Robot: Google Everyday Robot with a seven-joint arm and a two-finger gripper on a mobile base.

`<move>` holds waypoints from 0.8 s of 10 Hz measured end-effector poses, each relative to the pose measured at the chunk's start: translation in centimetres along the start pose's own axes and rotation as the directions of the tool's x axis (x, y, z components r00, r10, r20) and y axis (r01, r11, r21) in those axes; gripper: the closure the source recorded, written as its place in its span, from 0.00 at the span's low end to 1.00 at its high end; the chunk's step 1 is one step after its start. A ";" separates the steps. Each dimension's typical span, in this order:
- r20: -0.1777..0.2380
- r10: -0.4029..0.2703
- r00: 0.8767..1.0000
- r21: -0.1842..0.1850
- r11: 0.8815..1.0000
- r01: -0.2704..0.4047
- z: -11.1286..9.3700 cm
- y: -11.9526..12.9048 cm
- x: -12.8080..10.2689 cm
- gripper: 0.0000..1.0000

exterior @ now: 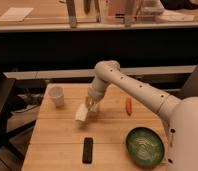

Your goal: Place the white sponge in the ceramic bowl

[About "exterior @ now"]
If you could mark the white paper cup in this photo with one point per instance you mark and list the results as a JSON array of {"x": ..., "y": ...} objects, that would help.
[{"x": 57, "y": 96}]

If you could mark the white paper sheet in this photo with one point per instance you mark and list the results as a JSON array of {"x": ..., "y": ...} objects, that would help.
[{"x": 15, "y": 14}]

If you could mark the green ceramic bowl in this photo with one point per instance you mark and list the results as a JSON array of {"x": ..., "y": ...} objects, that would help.
[{"x": 145, "y": 147}]

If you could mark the orange carrot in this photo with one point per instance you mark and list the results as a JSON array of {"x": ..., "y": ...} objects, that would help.
[{"x": 129, "y": 106}]

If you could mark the dark panel at right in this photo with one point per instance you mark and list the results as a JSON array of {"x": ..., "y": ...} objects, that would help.
[{"x": 190, "y": 87}]

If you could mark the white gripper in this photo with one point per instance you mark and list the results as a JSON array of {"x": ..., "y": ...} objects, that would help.
[{"x": 91, "y": 104}]

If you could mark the black rectangular block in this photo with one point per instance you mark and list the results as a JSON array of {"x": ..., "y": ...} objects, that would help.
[{"x": 87, "y": 150}]

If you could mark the black office chair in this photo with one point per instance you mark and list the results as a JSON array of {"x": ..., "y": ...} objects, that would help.
[{"x": 6, "y": 92}]

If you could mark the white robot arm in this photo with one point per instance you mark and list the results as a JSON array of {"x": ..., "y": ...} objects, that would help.
[{"x": 179, "y": 115}]

